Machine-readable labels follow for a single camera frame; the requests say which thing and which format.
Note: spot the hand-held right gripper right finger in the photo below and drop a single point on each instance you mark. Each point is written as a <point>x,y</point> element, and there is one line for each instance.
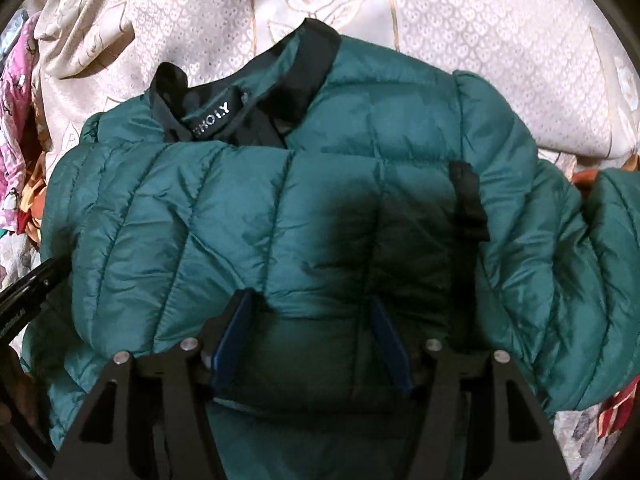
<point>389,345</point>

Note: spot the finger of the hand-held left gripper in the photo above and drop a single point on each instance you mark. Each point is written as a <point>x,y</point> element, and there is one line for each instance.
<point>30,280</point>

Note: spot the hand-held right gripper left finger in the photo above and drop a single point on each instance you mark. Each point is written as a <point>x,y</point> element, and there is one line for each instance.
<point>231,340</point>

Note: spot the green puffer jacket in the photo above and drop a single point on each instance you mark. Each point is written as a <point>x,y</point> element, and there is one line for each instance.
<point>200,210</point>

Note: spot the orange red striped cloth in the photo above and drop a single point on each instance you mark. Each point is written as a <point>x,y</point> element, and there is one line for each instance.
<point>37,210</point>

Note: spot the pink penguin print garment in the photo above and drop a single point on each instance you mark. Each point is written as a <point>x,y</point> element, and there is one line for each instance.
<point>17,100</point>

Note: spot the beige embossed floral blanket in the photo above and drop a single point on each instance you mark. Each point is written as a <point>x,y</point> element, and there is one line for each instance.
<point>450,20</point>

